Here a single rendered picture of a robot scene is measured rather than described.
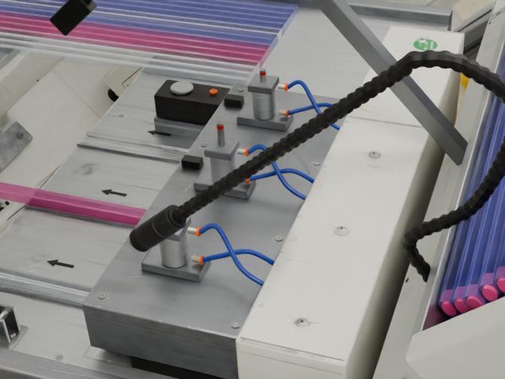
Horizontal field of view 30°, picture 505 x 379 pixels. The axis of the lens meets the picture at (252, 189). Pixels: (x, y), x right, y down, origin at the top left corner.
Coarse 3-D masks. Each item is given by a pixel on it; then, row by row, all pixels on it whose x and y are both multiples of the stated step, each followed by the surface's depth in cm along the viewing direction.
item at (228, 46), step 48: (0, 0) 127; (48, 0) 127; (96, 0) 126; (144, 0) 125; (192, 0) 125; (240, 0) 124; (0, 48) 117; (48, 48) 116; (96, 48) 115; (144, 48) 115; (192, 48) 114; (240, 48) 113
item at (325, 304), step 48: (432, 48) 97; (384, 96) 90; (432, 96) 90; (336, 144) 84; (384, 144) 84; (432, 144) 89; (336, 192) 79; (384, 192) 78; (432, 192) 96; (288, 240) 74; (336, 240) 74; (384, 240) 73; (288, 288) 70; (336, 288) 69; (384, 288) 74; (240, 336) 66; (288, 336) 66; (336, 336) 65; (384, 336) 79
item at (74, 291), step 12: (0, 276) 82; (12, 276) 82; (24, 276) 82; (36, 276) 82; (48, 276) 82; (24, 288) 82; (36, 288) 82; (48, 288) 81; (60, 288) 81; (72, 288) 81; (84, 288) 81; (72, 300) 81
